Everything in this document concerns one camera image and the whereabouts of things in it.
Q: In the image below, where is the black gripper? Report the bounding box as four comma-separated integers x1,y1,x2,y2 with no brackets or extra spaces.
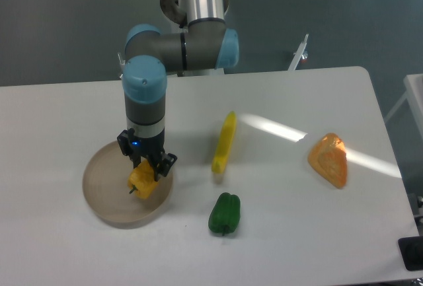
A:
117,128,178,182

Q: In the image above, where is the yellow bell pepper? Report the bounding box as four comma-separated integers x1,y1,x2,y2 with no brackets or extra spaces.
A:
127,160,158,199

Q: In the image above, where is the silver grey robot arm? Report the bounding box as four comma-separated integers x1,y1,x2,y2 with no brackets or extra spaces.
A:
117,0,239,181

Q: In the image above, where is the beige round plate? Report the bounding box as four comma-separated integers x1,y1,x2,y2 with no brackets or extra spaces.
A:
82,141,174,229

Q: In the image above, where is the green bell pepper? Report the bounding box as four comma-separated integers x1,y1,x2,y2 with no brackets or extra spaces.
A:
208,192,241,236

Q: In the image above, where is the yellow corn cob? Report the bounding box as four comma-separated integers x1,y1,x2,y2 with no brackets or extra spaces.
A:
211,111,237,174

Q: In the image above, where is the orange pumpkin slice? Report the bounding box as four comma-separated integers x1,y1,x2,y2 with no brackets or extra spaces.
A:
307,133,348,189

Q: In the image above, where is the black device at table edge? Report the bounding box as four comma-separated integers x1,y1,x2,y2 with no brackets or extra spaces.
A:
398,236,422,271

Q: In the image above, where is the white side table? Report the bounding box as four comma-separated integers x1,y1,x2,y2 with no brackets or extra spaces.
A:
384,74,422,125

